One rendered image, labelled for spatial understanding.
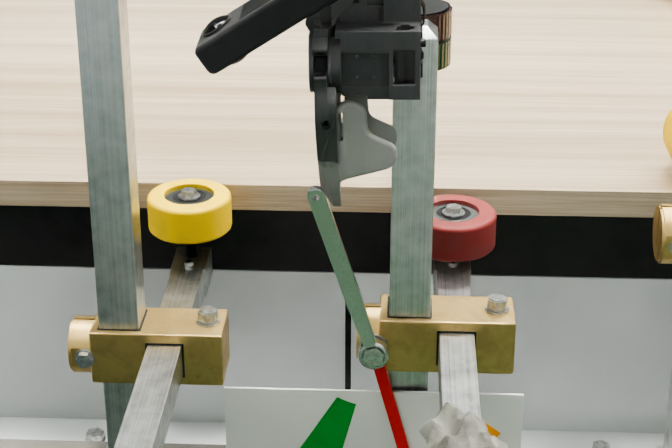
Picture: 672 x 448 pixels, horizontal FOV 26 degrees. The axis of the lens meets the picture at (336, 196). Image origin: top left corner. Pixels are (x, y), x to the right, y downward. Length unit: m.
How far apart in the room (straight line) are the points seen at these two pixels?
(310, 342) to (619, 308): 0.32
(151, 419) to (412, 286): 0.25
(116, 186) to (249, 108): 0.43
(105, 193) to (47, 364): 0.39
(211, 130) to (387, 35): 0.54
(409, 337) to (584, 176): 0.31
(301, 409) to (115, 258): 0.21
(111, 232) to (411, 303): 0.26
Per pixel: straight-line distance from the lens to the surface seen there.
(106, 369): 1.29
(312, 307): 1.49
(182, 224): 1.36
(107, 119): 1.19
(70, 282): 1.51
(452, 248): 1.33
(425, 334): 1.24
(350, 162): 1.09
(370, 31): 1.04
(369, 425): 1.29
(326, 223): 1.14
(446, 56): 1.20
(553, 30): 1.90
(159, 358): 1.25
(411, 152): 1.18
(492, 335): 1.25
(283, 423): 1.29
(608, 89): 1.70
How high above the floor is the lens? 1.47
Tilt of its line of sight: 24 degrees down
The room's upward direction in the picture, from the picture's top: straight up
